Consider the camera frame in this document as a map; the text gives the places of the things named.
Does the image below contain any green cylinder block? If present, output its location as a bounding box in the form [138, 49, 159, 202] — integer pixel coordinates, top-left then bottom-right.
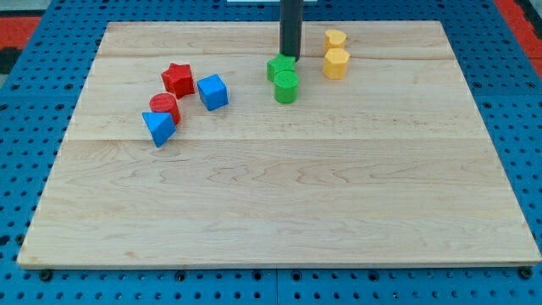
[274, 70, 299, 104]

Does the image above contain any blue cube block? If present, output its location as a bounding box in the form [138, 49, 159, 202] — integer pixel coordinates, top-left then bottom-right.
[196, 75, 229, 111]

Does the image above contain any green square block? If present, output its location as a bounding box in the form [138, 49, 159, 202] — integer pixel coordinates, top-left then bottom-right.
[267, 53, 296, 81]

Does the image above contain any yellow hexagon block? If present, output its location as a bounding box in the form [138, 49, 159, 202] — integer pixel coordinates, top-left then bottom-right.
[323, 48, 350, 80]

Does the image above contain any blue triangle block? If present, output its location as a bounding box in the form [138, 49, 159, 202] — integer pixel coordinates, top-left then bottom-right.
[141, 112, 176, 147]

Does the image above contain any red star block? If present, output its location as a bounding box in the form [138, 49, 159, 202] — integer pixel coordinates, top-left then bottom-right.
[161, 63, 195, 99]

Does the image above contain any light wooden board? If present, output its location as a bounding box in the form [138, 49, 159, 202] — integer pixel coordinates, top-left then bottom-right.
[18, 21, 541, 269]

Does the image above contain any red cylinder block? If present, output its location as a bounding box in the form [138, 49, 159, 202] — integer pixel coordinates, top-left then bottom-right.
[149, 93, 181, 125]

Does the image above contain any yellow heart block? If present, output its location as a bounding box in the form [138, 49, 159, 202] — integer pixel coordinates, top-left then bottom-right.
[324, 29, 347, 52]

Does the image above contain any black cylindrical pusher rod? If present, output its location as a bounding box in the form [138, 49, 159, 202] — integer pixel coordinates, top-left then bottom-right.
[279, 0, 304, 61]

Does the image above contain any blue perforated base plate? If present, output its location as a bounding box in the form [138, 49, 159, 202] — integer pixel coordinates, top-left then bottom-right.
[1, 0, 541, 304]

